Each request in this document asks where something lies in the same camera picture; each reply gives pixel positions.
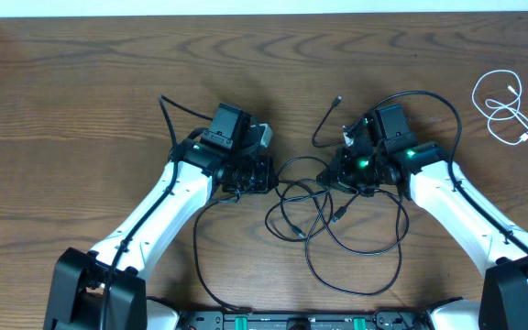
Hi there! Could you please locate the white usb cable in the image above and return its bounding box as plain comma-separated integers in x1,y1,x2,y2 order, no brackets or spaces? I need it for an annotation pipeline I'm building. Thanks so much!
470,69,528,147

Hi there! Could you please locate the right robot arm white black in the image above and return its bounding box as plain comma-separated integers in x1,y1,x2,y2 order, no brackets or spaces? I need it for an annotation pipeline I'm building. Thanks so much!
317,142,528,329

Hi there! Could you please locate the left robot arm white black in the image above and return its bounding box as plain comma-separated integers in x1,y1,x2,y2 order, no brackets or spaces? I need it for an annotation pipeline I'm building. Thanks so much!
44,138,278,329

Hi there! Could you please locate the black mounting rail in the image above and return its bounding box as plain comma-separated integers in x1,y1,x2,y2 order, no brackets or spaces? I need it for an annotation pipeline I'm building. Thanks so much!
175,309,433,330

